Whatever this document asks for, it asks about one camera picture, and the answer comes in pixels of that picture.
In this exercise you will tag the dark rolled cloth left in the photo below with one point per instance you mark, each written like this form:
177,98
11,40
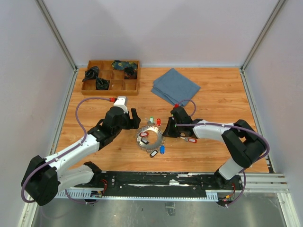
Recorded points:
91,73

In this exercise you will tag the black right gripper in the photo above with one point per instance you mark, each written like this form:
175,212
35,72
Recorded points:
168,132

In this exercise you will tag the metal disc with keyrings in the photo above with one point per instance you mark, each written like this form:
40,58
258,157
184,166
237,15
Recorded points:
155,138

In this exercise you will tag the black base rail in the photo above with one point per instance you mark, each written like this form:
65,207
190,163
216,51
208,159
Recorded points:
160,185

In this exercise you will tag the red key tag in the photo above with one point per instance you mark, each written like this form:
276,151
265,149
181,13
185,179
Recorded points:
144,134
158,122

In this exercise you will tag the blue key tag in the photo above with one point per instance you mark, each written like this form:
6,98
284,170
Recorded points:
162,149

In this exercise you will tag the folded blue cloth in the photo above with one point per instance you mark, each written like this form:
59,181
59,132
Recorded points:
175,88

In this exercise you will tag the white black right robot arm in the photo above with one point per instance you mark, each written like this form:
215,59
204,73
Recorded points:
243,143

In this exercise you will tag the green key tag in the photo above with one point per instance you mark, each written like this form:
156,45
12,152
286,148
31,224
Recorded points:
150,120

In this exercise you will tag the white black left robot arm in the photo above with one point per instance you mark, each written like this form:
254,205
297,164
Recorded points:
45,177

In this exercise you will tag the blue yellow patterned cloth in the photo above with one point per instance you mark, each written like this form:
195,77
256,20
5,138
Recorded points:
121,65

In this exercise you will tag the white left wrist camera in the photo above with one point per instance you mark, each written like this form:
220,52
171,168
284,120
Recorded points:
121,102

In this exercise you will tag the dark rolled cloth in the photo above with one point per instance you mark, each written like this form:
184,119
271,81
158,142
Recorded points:
91,73
130,73
102,84

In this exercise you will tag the key with red tag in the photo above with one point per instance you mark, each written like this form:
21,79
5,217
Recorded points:
187,139

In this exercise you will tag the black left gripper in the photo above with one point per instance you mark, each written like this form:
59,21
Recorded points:
134,123

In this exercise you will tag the black key tag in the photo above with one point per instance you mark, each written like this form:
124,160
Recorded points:
153,153
144,141

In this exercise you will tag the dark rolled cloth right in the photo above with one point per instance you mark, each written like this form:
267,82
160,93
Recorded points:
130,73

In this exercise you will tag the wooden compartment tray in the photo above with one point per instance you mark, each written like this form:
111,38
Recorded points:
118,86

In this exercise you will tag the dark rolled cloth middle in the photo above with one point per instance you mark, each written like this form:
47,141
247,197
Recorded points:
102,84

